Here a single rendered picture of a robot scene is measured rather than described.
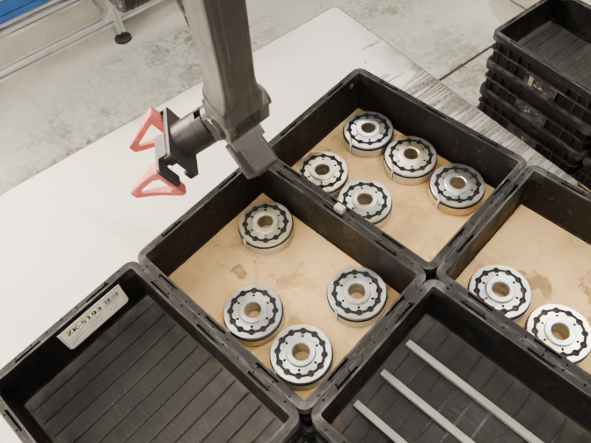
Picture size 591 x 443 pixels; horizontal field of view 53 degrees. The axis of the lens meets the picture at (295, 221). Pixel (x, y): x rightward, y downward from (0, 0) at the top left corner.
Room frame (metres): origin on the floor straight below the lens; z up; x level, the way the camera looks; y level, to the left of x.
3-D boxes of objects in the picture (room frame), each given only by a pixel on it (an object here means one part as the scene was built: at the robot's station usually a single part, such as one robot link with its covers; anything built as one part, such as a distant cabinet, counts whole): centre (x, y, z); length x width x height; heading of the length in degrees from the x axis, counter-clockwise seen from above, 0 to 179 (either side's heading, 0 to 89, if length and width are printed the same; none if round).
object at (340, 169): (0.71, -0.07, 0.86); 0.10 x 0.10 x 0.01
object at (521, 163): (0.67, -0.19, 0.92); 0.40 x 0.30 x 0.02; 41
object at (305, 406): (0.48, 0.04, 0.92); 0.40 x 0.30 x 0.02; 41
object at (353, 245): (0.48, 0.04, 0.87); 0.40 x 0.30 x 0.11; 41
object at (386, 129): (0.81, -0.17, 0.86); 0.10 x 0.10 x 0.01
